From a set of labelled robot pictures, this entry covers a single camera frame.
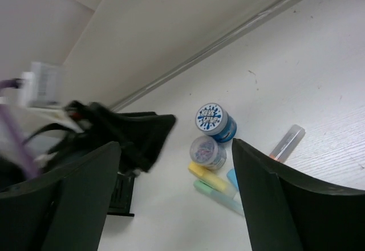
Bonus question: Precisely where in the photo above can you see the clear jar of paper clips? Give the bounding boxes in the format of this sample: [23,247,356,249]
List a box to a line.
[189,135,227,170]

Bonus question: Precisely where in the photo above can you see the green highlighter pen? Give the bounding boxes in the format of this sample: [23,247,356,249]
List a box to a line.
[193,180,245,217]

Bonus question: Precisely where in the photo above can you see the aluminium rail at table edge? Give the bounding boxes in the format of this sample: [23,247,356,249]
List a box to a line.
[111,0,301,111]

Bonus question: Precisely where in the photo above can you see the blue highlighter pen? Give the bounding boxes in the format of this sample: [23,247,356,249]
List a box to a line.
[226,168,239,191]

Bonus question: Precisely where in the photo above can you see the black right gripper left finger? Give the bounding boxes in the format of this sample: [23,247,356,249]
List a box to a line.
[1,142,120,250]

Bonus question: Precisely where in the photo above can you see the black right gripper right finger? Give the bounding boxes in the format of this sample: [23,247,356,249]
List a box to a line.
[232,139,364,250]

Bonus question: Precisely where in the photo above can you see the black slotted organizer box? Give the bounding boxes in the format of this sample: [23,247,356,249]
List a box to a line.
[107,173,135,217]

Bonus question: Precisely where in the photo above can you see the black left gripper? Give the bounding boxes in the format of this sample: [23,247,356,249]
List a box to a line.
[45,100,176,174]

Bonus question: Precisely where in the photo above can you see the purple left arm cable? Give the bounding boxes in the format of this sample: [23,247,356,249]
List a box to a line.
[0,79,40,177]

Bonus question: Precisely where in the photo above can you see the orange capped lead case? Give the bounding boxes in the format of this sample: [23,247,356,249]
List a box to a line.
[269,124,306,163]

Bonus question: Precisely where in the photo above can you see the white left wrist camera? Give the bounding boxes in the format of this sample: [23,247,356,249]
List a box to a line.
[18,62,64,109]

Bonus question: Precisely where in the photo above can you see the yellow highlighter pen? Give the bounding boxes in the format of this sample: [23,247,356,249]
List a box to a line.
[188,161,237,199]

